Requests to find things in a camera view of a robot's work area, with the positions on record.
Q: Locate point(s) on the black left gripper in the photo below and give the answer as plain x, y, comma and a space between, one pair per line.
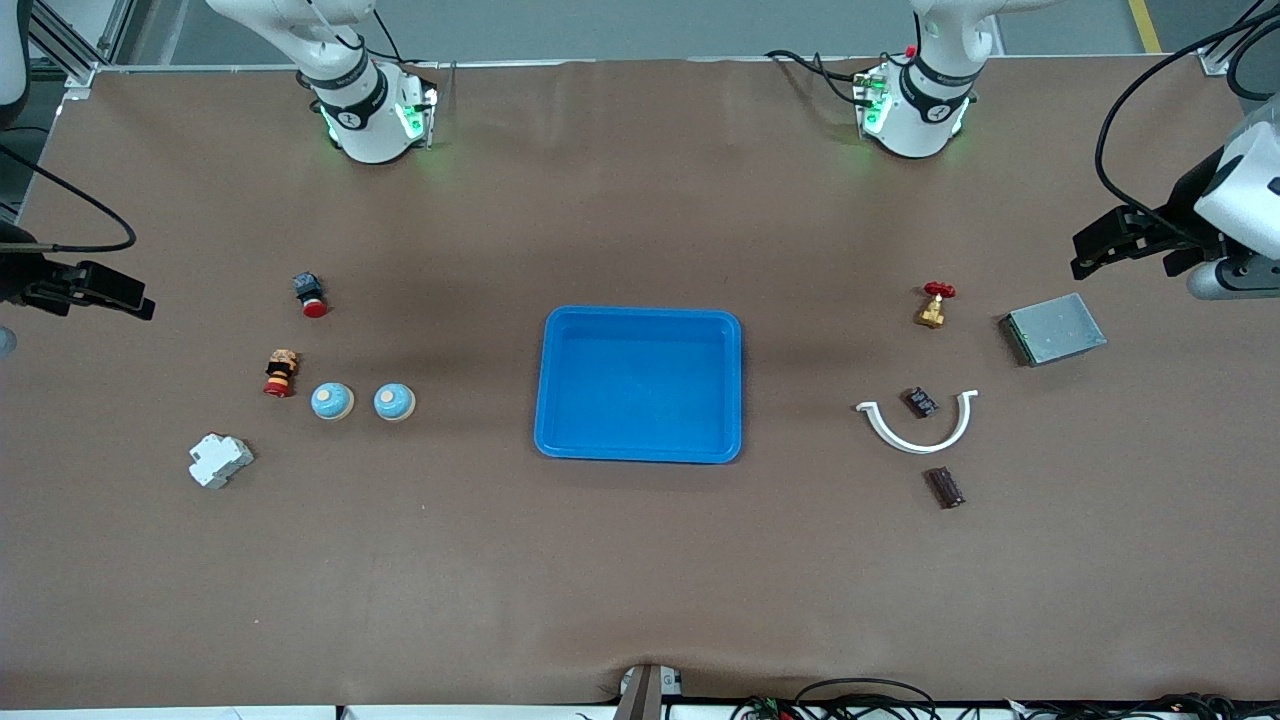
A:
1187, 201

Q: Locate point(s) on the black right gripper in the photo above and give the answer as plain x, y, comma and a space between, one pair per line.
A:
22, 277

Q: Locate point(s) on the blue bell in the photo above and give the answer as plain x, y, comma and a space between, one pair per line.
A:
332, 401
394, 402

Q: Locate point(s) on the small black connector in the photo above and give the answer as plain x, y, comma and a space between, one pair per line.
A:
920, 402

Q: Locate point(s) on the dark brown rectangular part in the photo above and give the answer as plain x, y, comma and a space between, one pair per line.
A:
945, 488

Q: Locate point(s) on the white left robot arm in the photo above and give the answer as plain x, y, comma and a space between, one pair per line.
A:
920, 130

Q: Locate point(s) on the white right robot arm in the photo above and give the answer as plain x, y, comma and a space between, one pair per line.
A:
360, 130

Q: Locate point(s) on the blue plastic tray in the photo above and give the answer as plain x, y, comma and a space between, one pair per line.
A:
640, 385

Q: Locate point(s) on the grey metal box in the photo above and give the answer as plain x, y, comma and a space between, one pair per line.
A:
1055, 330

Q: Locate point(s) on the white circuit breaker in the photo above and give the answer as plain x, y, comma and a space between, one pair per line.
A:
220, 460

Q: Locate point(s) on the red emergency push button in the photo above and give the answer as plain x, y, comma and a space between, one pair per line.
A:
312, 298

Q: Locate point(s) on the base connector plate green light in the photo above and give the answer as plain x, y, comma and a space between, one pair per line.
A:
412, 118
872, 105

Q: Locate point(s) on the brown table cover mat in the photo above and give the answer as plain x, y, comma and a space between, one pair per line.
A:
640, 560

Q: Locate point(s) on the aluminium frame profile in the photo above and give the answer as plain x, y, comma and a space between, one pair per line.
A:
80, 78
1215, 62

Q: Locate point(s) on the red yellow black stacked switch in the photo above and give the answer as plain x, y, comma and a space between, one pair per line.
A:
281, 373

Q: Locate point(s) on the white curved plastic bracket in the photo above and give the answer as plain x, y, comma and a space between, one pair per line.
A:
915, 444

